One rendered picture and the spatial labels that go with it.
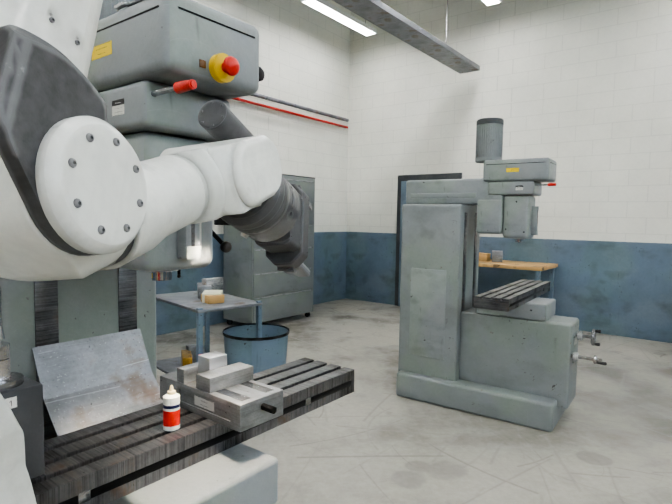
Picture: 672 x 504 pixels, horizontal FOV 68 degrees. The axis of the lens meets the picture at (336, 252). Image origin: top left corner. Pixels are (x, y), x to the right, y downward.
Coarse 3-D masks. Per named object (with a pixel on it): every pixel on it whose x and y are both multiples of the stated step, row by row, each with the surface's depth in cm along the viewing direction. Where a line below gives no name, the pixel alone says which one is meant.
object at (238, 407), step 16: (192, 368) 138; (160, 384) 143; (176, 384) 138; (192, 384) 136; (240, 384) 137; (256, 384) 137; (192, 400) 135; (208, 400) 130; (224, 400) 125; (240, 400) 125; (256, 400) 126; (272, 400) 130; (208, 416) 130; (224, 416) 126; (240, 416) 122; (256, 416) 126; (272, 416) 130
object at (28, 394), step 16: (0, 384) 95; (16, 384) 98; (32, 384) 100; (16, 400) 96; (32, 400) 99; (16, 416) 96; (32, 416) 99; (32, 432) 99; (32, 448) 99; (32, 464) 99
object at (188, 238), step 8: (192, 224) 117; (184, 232) 116; (192, 232) 117; (184, 240) 116; (192, 240) 117; (184, 248) 116; (192, 248) 117; (200, 248) 119; (184, 256) 116; (192, 256) 117; (200, 256) 119
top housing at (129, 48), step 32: (160, 0) 99; (192, 0) 104; (128, 32) 107; (160, 32) 100; (192, 32) 103; (224, 32) 110; (256, 32) 117; (96, 64) 115; (128, 64) 107; (160, 64) 101; (192, 64) 104; (256, 64) 118; (224, 96) 121
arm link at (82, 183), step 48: (0, 0) 26; (48, 0) 28; (96, 0) 32; (0, 48) 25; (48, 48) 26; (0, 96) 24; (48, 96) 26; (96, 96) 29; (0, 144) 24; (48, 144) 25; (96, 144) 28; (48, 192) 25; (96, 192) 27; (144, 192) 31; (48, 240) 27; (96, 240) 27
